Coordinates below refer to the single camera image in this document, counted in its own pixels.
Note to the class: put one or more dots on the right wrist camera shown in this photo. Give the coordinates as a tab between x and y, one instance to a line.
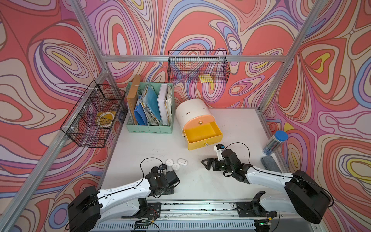
219	148

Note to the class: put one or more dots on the blue folder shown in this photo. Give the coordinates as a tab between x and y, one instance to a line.
140	115

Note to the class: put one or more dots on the blue-capped clear tube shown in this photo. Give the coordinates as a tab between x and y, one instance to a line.
277	139

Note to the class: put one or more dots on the black wire basket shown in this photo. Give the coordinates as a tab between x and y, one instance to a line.
184	66
81	124

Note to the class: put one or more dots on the yellow sticky note pad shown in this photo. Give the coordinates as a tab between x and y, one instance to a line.
205	78

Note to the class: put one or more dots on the teal folder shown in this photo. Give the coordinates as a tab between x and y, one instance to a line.
151	105

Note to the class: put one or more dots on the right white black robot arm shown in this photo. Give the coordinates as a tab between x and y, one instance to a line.
297	192

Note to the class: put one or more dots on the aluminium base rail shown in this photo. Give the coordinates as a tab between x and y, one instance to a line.
207	216

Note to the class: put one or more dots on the white three-drawer cabinet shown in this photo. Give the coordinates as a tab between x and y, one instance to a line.
189	110

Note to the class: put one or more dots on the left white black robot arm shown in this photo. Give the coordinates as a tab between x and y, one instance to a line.
93	206

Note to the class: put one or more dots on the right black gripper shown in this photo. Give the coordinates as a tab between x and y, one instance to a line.
214	160

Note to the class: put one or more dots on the yellow tape roll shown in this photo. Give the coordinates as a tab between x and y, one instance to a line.
105	119

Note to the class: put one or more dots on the rear black wire basket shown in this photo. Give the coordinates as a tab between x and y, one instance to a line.
184	66

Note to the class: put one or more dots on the brown folder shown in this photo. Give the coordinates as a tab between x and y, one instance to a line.
132	96

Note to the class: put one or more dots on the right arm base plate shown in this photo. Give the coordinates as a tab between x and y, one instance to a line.
250	210

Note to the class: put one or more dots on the yellow drawer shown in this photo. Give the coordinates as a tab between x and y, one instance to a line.
203	135

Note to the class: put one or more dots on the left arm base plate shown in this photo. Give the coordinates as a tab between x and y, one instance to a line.
149	211

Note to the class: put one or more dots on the green file organizer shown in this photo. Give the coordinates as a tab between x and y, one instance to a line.
170	106

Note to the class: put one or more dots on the left black wire basket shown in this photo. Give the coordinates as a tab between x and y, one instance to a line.
81	124

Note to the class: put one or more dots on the white oblong earphone case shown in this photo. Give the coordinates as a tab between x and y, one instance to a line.
182	162

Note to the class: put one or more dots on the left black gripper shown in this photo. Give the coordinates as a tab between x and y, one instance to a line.
171	191

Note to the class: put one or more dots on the white binder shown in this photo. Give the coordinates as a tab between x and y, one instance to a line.
162	96

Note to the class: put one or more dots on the white round earphone case upper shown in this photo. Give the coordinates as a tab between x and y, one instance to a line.
169	162

